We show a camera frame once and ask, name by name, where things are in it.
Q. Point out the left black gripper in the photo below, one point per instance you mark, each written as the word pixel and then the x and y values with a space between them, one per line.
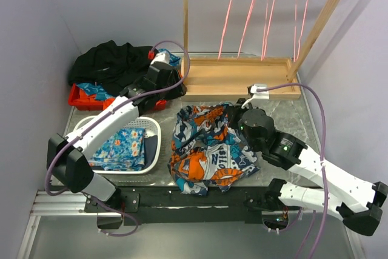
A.
pixel 180 91

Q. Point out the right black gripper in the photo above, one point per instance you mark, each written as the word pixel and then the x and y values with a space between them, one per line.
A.
pixel 234 110

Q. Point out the blue orange patterned shorts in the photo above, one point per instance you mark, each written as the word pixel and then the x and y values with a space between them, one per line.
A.
pixel 206 151

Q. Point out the pink wire hanger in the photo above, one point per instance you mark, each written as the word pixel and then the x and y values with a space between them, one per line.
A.
pixel 299 29
pixel 270 5
pixel 249 13
pixel 224 29

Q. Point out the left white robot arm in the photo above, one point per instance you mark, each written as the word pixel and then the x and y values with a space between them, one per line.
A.
pixel 67 156

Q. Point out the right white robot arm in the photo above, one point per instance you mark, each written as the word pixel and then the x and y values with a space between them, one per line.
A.
pixel 355 202

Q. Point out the wooden hanger rack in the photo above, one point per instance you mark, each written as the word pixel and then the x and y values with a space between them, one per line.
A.
pixel 212 80

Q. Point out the black garment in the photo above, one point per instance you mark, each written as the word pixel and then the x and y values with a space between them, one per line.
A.
pixel 111 66

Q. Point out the dark navy garment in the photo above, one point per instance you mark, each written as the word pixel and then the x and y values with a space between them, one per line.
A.
pixel 150 146

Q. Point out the white laundry basket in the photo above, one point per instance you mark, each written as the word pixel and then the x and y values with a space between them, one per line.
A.
pixel 152 128

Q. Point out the orange garment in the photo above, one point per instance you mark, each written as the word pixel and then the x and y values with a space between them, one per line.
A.
pixel 89 97

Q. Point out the blue floral garment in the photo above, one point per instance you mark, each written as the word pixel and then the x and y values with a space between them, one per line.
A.
pixel 124 151

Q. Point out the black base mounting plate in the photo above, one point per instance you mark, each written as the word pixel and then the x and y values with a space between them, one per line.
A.
pixel 153 205

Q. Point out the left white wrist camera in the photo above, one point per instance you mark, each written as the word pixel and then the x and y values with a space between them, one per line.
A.
pixel 158 57

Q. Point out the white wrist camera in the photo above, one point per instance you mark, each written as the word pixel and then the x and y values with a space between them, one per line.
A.
pixel 258 93
pixel 158 57

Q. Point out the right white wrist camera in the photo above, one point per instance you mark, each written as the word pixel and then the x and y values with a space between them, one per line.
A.
pixel 258 93

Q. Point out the aluminium rail frame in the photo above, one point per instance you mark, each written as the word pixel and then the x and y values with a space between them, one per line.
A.
pixel 66 203

